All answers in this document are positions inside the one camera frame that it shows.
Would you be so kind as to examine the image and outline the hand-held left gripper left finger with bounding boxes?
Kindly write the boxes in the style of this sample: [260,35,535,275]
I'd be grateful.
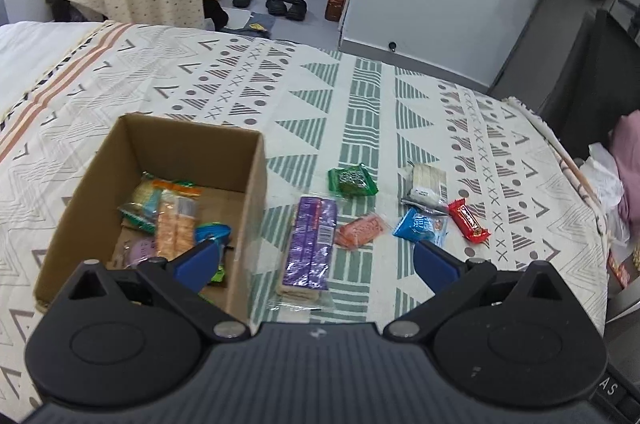
[65,239,251,342]

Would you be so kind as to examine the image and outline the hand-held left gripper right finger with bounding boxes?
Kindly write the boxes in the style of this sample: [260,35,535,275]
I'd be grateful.
[382,239,576,341]

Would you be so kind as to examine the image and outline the blue candy packet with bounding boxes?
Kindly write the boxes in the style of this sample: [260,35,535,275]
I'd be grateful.
[195,224,232,250]

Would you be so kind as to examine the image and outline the blue snack packet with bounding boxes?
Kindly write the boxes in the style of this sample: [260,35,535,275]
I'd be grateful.
[392,207,449,245]

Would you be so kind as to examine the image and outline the orange cracker packet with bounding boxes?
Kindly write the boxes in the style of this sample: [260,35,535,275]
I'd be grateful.
[155,189,198,260]

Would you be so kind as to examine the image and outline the red candy bar packet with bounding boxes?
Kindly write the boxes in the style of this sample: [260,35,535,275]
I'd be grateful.
[447,198,492,246]

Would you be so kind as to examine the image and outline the lilac snack packet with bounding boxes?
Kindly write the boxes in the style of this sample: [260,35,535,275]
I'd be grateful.
[122,238,158,266]

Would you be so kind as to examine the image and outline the orange-pink snack packet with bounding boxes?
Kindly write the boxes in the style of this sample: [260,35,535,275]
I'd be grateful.
[334,213,391,250]

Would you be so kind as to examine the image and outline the yellow-green cracker packet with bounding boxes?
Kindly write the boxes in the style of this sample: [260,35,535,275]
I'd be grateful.
[117,173,163,232]

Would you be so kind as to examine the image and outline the clear beige biscuit packet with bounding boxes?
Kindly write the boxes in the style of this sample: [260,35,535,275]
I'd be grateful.
[400,161,448,211]

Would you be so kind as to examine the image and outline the cardboard box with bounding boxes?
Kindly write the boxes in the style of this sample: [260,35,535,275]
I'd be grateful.
[34,113,268,330]

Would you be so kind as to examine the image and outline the purple wafer pack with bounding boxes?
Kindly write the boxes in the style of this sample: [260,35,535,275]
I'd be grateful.
[272,195,340,305]

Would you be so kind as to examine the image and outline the green snack packet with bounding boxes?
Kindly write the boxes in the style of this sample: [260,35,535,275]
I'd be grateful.
[328,163,379,198]

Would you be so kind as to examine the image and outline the patterned blanket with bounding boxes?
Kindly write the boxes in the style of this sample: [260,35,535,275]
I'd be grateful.
[0,20,608,422]

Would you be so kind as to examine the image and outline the white plastic bag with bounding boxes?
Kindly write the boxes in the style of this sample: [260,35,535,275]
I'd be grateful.
[580,143,626,245]

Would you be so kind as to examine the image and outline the pink pillow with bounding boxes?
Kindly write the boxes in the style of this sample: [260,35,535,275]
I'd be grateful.
[612,111,640,235]

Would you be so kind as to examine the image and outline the dark cloth with yellow tag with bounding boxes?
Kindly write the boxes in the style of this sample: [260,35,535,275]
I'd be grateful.
[227,11,276,38]

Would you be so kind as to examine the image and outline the black cloth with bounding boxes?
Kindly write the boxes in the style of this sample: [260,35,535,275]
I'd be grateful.
[202,0,230,30]

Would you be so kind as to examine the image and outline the white bedsheet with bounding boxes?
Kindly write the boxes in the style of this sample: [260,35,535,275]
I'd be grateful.
[0,21,98,115]

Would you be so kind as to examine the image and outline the dark clothes on chair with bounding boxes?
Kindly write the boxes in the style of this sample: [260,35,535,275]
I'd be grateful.
[45,0,106,22]

